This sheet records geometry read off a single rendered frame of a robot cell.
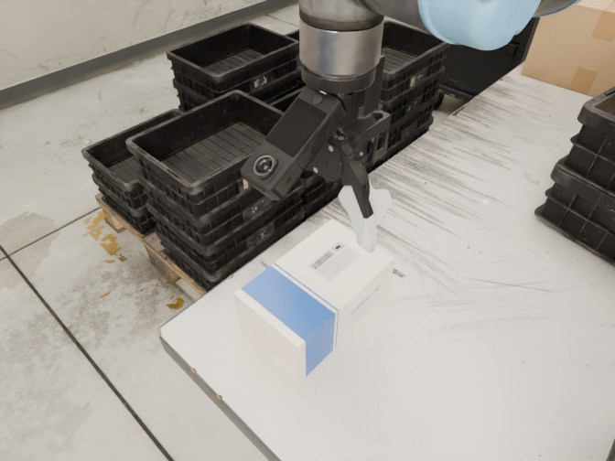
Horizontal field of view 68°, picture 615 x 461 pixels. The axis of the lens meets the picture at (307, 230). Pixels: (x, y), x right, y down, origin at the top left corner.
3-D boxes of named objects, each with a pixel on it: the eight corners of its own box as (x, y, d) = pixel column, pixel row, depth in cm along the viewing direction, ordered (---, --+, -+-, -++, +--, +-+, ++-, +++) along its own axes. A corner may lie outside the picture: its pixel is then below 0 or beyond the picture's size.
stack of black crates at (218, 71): (232, 186, 178) (216, 78, 147) (187, 155, 193) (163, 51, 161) (302, 144, 199) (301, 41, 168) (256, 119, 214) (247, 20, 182)
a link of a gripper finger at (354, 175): (384, 211, 48) (350, 135, 45) (375, 219, 47) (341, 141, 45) (354, 214, 52) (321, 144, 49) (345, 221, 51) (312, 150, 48)
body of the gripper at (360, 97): (386, 161, 52) (402, 58, 44) (338, 196, 48) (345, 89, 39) (336, 135, 56) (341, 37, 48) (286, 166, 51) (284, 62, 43)
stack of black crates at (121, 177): (144, 239, 158) (124, 187, 141) (100, 200, 172) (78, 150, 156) (231, 186, 178) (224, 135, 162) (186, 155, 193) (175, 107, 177)
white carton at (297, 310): (299, 383, 61) (298, 348, 54) (240, 331, 66) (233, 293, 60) (387, 295, 71) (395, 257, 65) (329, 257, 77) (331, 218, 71)
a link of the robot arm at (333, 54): (347, 39, 36) (276, 14, 40) (343, 92, 39) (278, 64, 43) (401, 15, 40) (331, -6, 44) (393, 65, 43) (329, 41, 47)
